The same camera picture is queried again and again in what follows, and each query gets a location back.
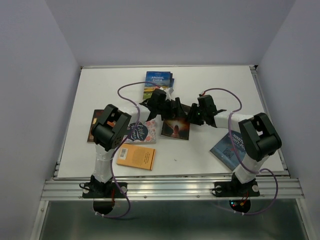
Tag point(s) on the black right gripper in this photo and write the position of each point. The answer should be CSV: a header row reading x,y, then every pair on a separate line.
x,y
194,109

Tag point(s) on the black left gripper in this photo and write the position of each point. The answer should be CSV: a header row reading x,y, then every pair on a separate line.
x,y
177,112

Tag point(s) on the Three Days to See book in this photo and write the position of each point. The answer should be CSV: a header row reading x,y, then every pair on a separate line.
x,y
177,127

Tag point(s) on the Animal Farm blue book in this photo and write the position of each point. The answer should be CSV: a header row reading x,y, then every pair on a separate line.
x,y
155,80

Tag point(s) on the Nineteen Eighty-Four blue book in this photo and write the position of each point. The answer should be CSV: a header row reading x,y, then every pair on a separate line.
x,y
225,151

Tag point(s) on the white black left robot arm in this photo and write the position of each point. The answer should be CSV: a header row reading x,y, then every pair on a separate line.
x,y
109,131

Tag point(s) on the brown book under left arm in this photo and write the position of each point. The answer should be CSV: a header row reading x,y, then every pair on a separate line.
x,y
96,115

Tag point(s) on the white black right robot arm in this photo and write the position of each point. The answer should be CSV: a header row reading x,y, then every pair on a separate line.
x,y
260,140

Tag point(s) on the Little Women floral book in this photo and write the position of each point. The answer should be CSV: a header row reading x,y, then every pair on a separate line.
x,y
143,133

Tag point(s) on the orange back cover book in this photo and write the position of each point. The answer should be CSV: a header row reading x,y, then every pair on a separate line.
x,y
136,156

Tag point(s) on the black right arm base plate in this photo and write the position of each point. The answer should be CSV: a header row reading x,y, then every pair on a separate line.
x,y
232,189

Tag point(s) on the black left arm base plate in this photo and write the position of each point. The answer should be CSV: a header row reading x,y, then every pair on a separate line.
x,y
99,190

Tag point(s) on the aluminium table frame rail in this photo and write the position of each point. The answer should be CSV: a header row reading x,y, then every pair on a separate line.
x,y
183,169

